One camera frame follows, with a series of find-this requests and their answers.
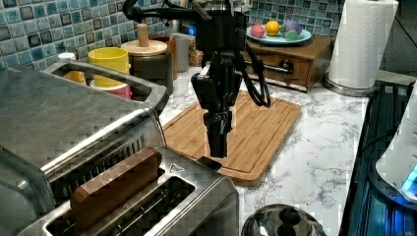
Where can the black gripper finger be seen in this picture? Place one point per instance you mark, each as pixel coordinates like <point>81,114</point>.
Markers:
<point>213,132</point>
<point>225,128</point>

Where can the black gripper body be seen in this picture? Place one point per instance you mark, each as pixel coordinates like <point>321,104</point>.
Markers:
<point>217,84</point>

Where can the black toaster lever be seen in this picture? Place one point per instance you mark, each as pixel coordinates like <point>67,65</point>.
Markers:
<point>208,162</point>

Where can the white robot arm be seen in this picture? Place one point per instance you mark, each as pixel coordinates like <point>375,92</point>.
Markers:
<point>339,143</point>

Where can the silver two-slot toaster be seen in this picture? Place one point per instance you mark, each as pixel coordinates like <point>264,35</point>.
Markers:
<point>186,199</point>

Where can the stainless steel toaster oven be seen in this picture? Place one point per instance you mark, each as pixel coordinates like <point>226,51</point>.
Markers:
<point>46,118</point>

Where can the clear jar of cereal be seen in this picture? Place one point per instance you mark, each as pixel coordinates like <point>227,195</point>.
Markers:
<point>195,55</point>

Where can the bamboo cutting board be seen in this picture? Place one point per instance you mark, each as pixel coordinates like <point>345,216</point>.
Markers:
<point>257,135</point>

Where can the grey cup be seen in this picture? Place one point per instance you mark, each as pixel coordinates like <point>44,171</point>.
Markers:
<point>182,51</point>

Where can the pink toy strawberry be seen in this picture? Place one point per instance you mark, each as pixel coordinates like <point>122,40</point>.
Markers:
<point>257,31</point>

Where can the canister with wooden lid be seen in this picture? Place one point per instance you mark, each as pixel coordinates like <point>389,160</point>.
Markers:
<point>149,59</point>

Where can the yellow toy lemon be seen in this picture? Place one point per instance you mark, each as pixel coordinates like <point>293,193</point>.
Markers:
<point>272,28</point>

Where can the wooden drawer box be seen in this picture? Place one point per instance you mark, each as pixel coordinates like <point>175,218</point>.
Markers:
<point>297,66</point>

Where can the purple toy plum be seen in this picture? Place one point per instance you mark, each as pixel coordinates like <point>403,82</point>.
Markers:
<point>291,25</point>

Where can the yellow mug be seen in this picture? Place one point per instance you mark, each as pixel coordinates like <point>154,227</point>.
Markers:
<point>114,58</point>

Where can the light blue plate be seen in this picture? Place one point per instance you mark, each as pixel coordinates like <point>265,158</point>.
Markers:
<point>280,38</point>

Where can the stainless steel kettle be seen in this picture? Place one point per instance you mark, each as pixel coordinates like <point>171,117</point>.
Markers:
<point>281,220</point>

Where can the wooden toast slice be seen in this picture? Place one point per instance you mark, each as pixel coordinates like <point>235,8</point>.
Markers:
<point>107,191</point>

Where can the white capped bottle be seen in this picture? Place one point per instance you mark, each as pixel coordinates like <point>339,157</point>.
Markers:
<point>76,76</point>

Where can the white paper towel roll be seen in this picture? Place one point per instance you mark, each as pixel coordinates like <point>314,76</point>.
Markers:
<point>359,47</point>

